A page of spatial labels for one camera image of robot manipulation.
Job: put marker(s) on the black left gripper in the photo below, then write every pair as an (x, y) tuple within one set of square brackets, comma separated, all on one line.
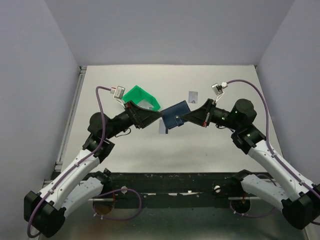
[(146, 116)]

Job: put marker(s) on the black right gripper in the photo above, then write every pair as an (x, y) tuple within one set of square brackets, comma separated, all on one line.
[(208, 107)]

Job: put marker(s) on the grey striped credit card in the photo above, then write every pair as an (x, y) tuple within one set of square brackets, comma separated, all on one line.
[(162, 128)]

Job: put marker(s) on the blue leather card holder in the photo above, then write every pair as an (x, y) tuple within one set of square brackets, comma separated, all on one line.
[(172, 116)]

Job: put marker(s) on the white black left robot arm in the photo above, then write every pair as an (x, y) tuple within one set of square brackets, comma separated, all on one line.
[(72, 188)]

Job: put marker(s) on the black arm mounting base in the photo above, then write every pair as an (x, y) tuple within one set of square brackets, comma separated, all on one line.
[(173, 190)]

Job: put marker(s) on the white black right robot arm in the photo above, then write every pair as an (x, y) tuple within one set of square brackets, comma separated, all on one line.
[(297, 197)]

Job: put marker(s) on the silver card on table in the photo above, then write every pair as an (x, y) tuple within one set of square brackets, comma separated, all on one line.
[(193, 97)]

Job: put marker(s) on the green plastic bin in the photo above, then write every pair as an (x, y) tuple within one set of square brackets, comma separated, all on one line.
[(136, 94)]

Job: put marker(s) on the aluminium table edge rail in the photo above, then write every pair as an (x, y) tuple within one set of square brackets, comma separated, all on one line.
[(67, 131)]

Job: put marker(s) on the aluminium front frame rail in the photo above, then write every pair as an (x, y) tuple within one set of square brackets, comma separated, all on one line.
[(39, 211)]

